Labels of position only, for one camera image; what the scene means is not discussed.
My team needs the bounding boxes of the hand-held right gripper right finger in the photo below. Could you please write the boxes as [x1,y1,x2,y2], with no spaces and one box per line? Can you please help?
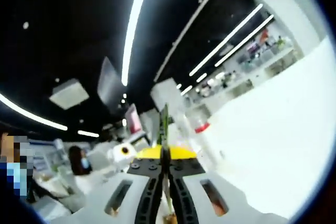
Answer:
[167,145,287,224]

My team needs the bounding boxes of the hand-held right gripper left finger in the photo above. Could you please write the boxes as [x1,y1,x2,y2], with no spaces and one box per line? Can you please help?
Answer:
[52,145,168,224]

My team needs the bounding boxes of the red-collared white skincare bottle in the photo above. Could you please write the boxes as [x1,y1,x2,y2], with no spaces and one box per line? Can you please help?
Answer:
[188,111,225,163]

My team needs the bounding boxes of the dark green skincare sachet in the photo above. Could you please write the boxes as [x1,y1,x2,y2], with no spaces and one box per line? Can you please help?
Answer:
[156,102,177,224]

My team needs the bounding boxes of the short white ceiling light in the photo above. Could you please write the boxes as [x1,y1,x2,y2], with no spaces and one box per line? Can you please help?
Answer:
[77,130,100,138]

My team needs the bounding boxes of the pink-screen monitor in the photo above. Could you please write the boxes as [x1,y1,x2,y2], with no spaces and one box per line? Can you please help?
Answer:
[124,102,143,135]

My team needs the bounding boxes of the long white ceiling light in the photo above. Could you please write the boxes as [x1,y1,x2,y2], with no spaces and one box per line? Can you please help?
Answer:
[0,93,68,131]

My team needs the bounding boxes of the hanging dark screen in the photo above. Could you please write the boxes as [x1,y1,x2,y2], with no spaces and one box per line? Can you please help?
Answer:
[97,56,124,110]

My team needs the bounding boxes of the ceiling air-conditioner panel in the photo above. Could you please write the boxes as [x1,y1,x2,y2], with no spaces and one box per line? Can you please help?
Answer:
[48,78,90,110]

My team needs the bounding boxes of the background office workstations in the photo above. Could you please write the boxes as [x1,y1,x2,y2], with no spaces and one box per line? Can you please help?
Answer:
[181,32,302,104]

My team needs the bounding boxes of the long curved ceiling light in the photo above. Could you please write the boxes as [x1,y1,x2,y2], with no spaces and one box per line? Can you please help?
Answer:
[121,0,155,87]

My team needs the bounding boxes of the straight white ceiling light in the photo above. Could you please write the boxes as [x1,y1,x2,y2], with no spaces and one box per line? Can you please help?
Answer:
[188,3,264,77]
[214,14,275,68]

